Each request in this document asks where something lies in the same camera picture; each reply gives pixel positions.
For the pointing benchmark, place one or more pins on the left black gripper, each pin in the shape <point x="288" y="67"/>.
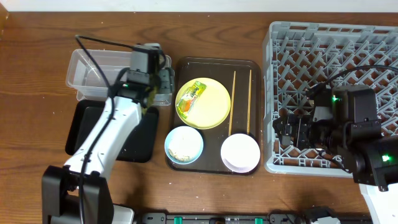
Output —
<point x="168" y="75"/>

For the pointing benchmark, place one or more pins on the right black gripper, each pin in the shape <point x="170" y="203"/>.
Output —
<point x="303" y="123"/>

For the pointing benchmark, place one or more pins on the green yellow snack wrapper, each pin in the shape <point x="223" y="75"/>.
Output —
<point x="189" y="97"/>

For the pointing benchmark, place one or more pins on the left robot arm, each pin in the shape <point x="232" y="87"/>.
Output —
<point x="78" y="192"/>

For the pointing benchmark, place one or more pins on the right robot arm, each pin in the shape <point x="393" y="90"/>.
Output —
<point x="367" y="155"/>

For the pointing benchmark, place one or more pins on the grey dishwasher rack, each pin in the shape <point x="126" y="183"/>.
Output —
<point x="298" y="55"/>

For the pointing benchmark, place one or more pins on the yellow plate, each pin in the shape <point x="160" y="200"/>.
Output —
<point x="210" y="109"/>

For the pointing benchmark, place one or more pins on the pink bowl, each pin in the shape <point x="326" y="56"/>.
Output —
<point x="240" y="153"/>

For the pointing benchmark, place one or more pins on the blue bowl with rice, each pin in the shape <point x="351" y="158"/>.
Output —
<point x="183" y="145"/>

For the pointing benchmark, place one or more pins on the black plastic tray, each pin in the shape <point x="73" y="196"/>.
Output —
<point x="139" y="145"/>

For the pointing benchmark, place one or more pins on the right wooden chopstick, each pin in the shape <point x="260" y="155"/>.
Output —
<point x="249" y="104"/>

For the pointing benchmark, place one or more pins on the clear plastic bin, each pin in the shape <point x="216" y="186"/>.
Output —
<point x="83" y="76"/>

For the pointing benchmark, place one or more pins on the dark brown serving tray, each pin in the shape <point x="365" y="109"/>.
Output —
<point x="222" y="70"/>

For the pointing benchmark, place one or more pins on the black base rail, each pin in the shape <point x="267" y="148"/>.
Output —
<point x="315" y="215"/>

